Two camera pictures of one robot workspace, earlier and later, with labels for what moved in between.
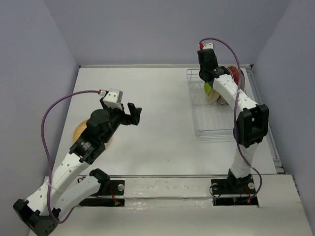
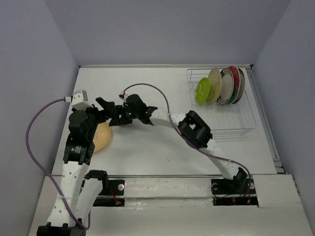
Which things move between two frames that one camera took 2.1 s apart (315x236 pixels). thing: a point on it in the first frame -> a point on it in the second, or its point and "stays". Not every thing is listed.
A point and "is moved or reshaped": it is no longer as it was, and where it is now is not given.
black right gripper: x=215 y=59 -> x=120 y=110
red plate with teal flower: x=235 y=71 stays
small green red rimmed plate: x=242 y=80 stays
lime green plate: x=207 y=88 is moved or reshaped
